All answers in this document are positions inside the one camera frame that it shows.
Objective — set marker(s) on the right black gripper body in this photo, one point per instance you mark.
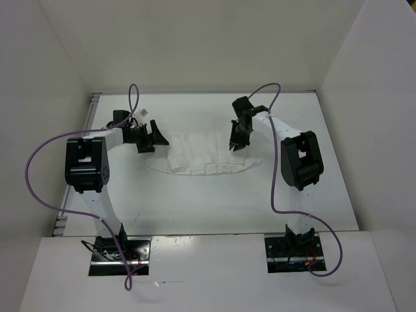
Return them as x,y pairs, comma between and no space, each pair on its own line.
246,130

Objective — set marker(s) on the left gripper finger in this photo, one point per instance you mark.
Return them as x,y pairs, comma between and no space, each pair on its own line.
157,139
145,148

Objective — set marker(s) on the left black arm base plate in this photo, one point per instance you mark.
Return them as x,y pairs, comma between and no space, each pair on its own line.
106,260

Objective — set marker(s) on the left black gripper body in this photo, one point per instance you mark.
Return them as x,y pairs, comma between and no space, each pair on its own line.
138,135

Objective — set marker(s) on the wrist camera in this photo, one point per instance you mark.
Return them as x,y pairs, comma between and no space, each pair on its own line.
243,107
124,118

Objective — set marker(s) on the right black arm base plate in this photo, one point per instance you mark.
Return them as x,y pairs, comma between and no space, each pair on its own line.
281,258

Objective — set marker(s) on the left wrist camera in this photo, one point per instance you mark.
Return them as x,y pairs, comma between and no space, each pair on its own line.
124,118

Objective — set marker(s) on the white pleated skirt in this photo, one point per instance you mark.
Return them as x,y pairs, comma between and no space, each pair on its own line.
198,154

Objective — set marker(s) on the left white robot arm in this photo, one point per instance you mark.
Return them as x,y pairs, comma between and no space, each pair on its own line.
87,170

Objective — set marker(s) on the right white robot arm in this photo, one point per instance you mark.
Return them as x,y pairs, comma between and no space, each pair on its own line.
297,159

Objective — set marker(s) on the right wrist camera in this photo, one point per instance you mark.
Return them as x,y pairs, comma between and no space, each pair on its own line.
243,107

